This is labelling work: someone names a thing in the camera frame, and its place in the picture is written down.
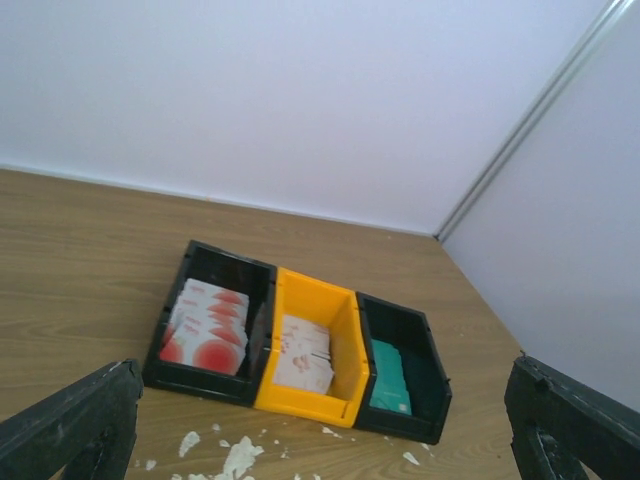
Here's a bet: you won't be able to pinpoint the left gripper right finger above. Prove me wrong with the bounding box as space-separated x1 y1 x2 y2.
504 355 639 479

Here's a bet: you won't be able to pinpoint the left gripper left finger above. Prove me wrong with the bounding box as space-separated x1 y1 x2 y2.
1 359 143 479

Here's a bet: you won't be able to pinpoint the black right card bin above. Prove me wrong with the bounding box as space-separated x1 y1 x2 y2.
354 292 453 445

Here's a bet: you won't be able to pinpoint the black card bin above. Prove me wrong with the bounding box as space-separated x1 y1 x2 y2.
143 240 277 407
354 292 453 445

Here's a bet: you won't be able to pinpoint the red white cards stack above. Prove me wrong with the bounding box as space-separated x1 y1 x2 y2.
159 278 249 375

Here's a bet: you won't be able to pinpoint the teal cards stack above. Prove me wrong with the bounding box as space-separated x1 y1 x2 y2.
369 340 412 415

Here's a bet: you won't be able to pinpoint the black left card bin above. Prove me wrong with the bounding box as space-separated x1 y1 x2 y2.
143 240 277 407

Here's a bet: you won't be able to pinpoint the white cards in orange bin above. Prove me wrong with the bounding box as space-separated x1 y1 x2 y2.
273 315 334 394

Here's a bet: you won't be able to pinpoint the orange middle card bin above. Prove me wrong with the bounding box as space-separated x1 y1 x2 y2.
255 268 370 428

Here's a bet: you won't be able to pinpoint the enclosure aluminium frame post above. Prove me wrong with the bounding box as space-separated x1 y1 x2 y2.
433 0 638 244

